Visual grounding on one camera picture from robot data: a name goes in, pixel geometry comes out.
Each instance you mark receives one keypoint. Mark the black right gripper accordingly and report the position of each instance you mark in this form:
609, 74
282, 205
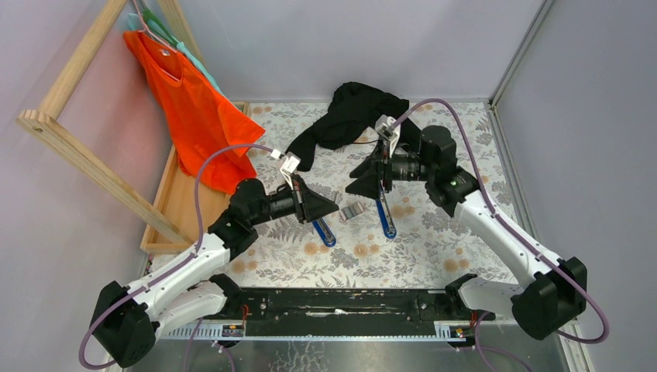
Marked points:
368, 182

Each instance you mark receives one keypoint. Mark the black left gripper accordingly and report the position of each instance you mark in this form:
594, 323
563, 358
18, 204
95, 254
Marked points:
308, 205

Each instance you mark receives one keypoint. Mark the staple tray with staples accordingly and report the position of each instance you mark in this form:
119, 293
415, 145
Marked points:
351, 211

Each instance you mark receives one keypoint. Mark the blue stapler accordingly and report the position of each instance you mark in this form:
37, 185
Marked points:
386, 220
324, 232

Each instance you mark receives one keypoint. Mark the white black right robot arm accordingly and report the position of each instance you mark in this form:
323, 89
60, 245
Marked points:
549, 289

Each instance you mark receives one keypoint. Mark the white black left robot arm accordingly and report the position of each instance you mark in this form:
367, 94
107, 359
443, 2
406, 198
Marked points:
128, 320

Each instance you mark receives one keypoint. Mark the floral tablecloth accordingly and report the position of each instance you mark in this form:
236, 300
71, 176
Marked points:
430, 249

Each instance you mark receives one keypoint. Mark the black crumpled garment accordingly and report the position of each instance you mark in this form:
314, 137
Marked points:
354, 108

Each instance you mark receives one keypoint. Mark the wooden tray base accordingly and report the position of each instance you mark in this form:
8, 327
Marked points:
175, 200

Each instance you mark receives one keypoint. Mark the orange t-shirt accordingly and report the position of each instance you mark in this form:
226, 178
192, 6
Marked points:
208, 131

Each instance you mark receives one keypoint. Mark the pink clothes hanger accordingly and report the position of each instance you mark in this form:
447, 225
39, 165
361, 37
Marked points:
171, 71

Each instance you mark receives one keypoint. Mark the teal hanging garment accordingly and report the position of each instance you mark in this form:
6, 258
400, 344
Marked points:
190, 51

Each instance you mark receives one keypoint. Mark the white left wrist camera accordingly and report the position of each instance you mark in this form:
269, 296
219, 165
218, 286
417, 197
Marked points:
287, 166

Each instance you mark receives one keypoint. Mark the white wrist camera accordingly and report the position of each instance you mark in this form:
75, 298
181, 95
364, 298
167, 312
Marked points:
287, 166
389, 131

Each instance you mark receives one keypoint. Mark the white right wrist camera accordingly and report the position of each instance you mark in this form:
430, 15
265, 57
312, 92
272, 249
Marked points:
389, 131

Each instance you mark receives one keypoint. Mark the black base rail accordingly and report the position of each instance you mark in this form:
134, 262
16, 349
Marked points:
330, 313

